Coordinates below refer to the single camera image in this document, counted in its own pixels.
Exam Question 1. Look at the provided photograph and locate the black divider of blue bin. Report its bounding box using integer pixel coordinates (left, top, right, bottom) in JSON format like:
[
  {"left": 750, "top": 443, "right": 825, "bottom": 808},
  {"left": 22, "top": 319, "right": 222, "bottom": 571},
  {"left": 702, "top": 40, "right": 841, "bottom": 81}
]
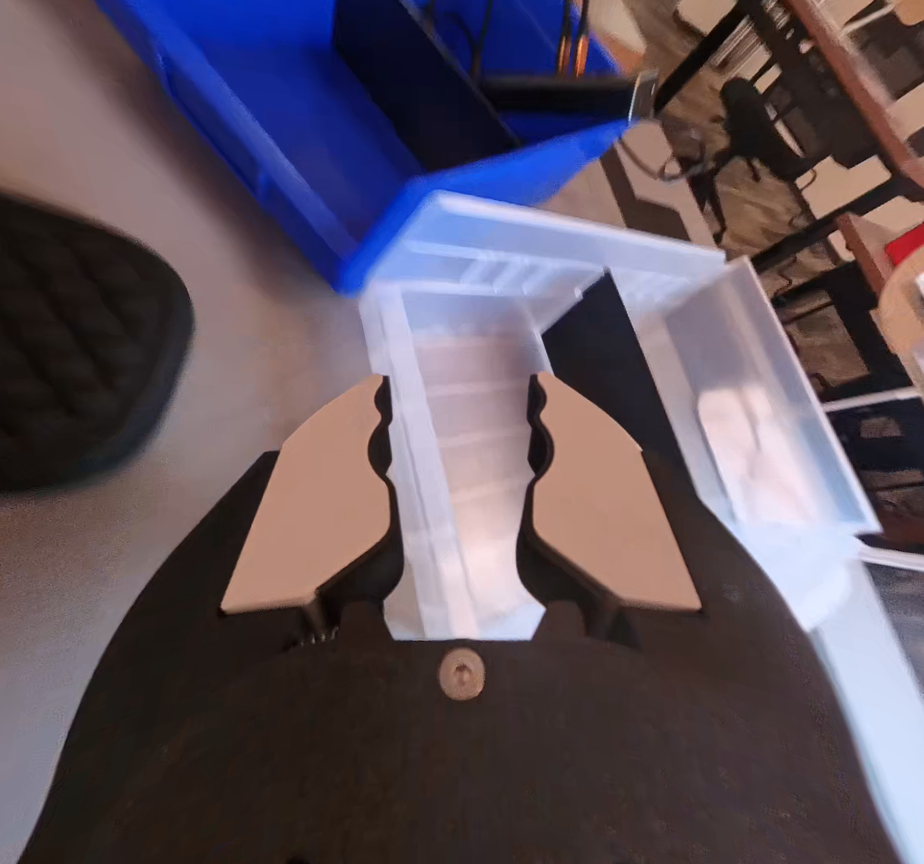
[{"left": 334, "top": 0, "right": 521, "bottom": 168}]

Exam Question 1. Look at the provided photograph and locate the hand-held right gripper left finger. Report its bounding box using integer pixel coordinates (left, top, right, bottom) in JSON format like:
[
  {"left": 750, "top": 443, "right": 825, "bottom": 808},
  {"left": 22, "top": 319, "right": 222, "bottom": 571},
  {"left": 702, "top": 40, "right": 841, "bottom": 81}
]
[{"left": 218, "top": 373, "right": 405, "bottom": 645}]

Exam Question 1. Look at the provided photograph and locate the large black USB hub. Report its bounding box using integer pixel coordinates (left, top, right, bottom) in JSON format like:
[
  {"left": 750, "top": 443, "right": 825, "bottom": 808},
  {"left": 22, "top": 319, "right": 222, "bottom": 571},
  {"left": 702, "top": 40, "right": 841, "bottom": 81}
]
[{"left": 480, "top": 73, "right": 640, "bottom": 114}]

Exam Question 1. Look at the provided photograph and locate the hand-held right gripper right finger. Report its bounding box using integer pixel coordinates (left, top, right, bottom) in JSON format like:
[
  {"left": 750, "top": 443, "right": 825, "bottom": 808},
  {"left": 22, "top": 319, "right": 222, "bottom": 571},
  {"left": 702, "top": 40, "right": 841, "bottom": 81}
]
[{"left": 517, "top": 372, "right": 704, "bottom": 647}]

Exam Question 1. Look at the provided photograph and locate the clear plastic bin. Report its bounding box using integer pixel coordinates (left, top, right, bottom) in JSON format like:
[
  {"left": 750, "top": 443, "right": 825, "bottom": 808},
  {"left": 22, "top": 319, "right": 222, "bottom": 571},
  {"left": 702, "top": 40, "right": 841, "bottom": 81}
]
[{"left": 357, "top": 189, "right": 885, "bottom": 645}]

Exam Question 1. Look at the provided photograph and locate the blue plastic bin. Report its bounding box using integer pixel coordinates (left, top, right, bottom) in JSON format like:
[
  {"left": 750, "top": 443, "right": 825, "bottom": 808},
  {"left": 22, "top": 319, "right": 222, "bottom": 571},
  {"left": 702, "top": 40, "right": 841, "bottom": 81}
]
[{"left": 72, "top": 0, "right": 629, "bottom": 295}]

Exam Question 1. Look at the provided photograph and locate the black office chair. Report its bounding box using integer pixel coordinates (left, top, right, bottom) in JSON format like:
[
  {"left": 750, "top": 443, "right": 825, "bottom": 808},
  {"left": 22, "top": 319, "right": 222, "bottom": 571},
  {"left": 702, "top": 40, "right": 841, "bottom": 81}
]
[{"left": 660, "top": 77, "right": 820, "bottom": 244}]

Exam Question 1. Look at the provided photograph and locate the black chair armrest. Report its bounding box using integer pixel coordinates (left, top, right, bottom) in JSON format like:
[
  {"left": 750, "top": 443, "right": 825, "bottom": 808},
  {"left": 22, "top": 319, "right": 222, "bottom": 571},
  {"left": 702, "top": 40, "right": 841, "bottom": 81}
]
[{"left": 0, "top": 193, "right": 196, "bottom": 493}]

